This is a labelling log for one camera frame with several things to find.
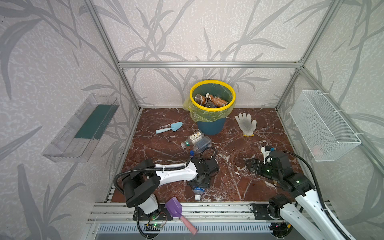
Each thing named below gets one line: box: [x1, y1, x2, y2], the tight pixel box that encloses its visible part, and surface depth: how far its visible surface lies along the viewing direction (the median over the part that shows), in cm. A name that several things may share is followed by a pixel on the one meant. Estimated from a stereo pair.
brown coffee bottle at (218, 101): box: [205, 93, 229, 107], surface depth 96 cm
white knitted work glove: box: [235, 112, 257, 137], surface depth 111 cm
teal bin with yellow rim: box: [189, 79, 236, 136], surface depth 96 cm
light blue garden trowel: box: [155, 121, 183, 134], surface depth 110 cm
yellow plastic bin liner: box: [183, 90, 236, 122], surface depth 86 cm
